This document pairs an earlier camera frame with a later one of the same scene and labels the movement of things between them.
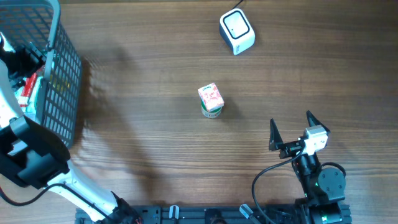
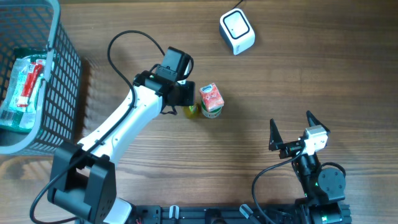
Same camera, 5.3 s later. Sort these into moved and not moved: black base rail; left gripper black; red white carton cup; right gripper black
Moved: left gripper black
Not moved: red white carton cup; right gripper black; black base rail
